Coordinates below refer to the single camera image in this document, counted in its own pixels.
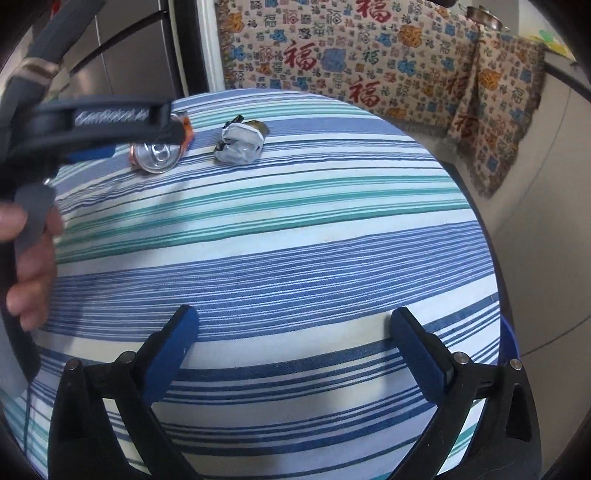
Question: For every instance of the grey steel refrigerator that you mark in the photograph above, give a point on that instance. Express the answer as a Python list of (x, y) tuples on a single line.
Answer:
[(134, 50)]

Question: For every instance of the person's left hand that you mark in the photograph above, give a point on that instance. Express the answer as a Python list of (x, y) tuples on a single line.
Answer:
[(41, 272)]

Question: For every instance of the green and yellow plastic containers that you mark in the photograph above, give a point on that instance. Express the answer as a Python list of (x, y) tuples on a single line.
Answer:
[(549, 42)]

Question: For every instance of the orange drink can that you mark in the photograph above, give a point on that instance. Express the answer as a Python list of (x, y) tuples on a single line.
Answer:
[(157, 157)]

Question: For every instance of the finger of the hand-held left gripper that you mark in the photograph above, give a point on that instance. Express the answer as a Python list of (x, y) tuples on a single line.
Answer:
[(92, 153), (152, 122)]

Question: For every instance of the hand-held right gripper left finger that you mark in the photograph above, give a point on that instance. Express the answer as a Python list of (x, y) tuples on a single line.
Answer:
[(171, 350)]

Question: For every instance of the striped tablecloth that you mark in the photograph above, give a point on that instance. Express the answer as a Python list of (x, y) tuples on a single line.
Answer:
[(277, 258)]

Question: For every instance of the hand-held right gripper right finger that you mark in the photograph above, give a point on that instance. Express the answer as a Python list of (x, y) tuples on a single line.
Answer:
[(420, 355)]

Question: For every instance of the steel pot with lid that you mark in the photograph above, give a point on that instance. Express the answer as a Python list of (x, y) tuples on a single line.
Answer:
[(485, 18)]

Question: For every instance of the grey white crumpled packet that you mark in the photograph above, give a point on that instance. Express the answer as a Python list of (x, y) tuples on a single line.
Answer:
[(238, 145)]

